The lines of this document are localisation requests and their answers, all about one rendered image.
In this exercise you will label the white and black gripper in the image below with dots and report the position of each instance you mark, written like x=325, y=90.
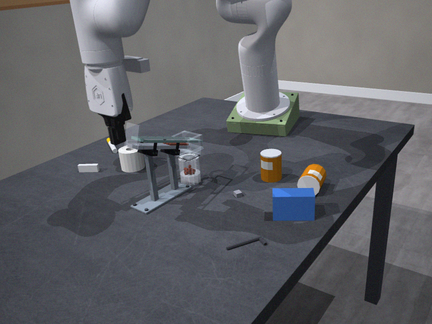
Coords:
x=108, y=92

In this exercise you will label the blue rectangular block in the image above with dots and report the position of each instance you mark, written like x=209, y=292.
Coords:
x=293, y=204

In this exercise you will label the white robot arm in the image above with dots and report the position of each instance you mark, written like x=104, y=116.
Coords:
x=101, y=24

